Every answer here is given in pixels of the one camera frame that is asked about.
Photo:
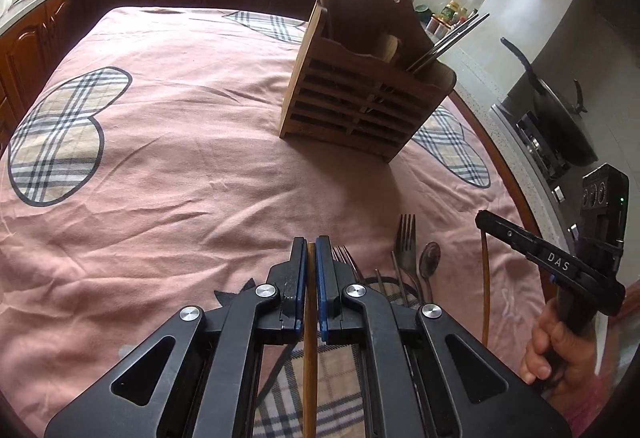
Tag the person's right hand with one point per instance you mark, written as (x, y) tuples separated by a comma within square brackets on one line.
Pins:
[(542, 348)]

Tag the wooden slatted utensil holder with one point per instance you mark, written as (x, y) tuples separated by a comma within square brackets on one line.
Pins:
[(350, 103)]

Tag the wooden base cabinets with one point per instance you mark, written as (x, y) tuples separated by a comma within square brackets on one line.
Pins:
[(35, 43)]

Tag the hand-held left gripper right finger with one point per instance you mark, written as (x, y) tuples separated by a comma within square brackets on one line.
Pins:
[(321, 288)]

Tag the dark metal fork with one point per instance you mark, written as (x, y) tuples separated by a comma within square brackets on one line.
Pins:
[(345, 258)]

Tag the pink plaid-heart tablecloth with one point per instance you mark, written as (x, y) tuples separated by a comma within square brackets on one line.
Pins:
[(175, 198)]

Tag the group of spice bottles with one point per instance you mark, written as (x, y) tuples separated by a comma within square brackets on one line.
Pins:
[(450, 16)]

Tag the metal spoon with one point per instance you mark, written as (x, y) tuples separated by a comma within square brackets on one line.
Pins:
[(430, 258)]

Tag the black gas stove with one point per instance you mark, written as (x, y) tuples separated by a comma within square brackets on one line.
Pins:
[(537, 148)]

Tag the silver metal fork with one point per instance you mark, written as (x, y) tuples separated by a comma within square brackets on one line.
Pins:
[(407, 243)]

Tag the black wok with lid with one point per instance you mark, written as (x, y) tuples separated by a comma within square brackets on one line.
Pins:
[(565, 123)]

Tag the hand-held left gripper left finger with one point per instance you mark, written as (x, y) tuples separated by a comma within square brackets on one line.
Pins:
[(301, 288)]

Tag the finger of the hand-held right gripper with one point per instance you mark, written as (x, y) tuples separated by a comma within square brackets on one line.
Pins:
[(540, 255)]

